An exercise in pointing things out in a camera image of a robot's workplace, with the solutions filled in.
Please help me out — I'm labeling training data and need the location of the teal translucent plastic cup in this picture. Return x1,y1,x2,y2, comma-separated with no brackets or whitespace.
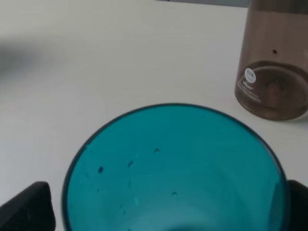
62,103,290,231

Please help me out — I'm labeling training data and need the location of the brown translucent water bottle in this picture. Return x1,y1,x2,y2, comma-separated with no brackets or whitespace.
235,0,308,121

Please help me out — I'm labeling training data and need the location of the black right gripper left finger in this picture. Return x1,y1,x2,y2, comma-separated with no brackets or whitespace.
0,181,56,231

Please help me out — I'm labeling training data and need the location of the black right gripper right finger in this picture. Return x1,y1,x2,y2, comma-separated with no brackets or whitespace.
287,180,308,231

